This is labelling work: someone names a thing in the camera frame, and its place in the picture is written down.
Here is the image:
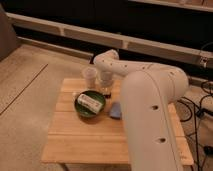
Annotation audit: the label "clear plastic cup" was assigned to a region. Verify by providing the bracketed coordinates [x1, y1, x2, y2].
[82, 67, 97, 89]

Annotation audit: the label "green bowl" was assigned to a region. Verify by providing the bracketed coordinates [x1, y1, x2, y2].
[74, 90, 106, 118]

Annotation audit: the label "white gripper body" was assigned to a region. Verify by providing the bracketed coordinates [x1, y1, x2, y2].
[98, 71, 114, 94]

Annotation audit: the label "dark eraser with white label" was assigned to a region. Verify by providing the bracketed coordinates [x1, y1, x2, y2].
[102, 91, 111, 99]

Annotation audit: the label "blue sponge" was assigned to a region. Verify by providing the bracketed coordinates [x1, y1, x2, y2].
[109, 102, 121, 119]

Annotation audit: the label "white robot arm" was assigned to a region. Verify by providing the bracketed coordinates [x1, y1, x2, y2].
[94, 50, 189, 171]

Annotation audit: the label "black cables on floor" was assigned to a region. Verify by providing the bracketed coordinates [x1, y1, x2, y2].
[176, 79, 213, 171]

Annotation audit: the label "wooden table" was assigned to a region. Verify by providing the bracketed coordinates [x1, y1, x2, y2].
[42, 79, 194, 168]

